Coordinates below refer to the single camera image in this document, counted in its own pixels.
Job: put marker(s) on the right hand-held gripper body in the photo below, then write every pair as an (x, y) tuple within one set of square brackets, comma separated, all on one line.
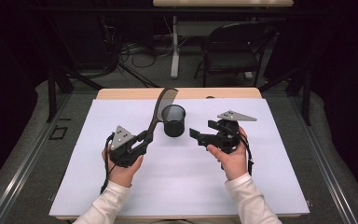
[(228, 137)]

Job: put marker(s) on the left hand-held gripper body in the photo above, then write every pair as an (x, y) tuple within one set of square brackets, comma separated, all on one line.
[(121, 137)]

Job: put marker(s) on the black mesh pen cup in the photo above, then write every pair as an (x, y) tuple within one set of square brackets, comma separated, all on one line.
[(174, 127)]

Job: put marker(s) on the black comb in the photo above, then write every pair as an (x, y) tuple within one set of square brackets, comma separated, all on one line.
[(160, 105)]

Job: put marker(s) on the person's right hand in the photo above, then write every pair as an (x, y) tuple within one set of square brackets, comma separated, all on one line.
[(234, 165)]

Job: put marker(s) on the person's left hand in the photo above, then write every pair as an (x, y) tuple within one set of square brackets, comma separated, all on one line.
[(121, 175)]

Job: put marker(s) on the wooden table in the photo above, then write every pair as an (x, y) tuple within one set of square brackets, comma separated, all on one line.
[(230, 93)]

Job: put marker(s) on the white board sheet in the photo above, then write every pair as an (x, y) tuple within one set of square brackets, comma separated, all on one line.
[(183, 180)]

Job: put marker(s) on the black folding chair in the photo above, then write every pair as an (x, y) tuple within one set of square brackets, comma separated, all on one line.
[(230, 60)]

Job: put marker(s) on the white desk with beige top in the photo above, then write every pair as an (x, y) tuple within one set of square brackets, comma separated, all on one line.
[(222, 2)]

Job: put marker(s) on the black metal frame stand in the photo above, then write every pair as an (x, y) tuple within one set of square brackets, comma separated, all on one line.
[(51, 93), (306, 99)]

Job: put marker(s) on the aluminium floor rail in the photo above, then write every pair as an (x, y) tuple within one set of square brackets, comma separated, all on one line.
[(28, 161), (323, 161)]

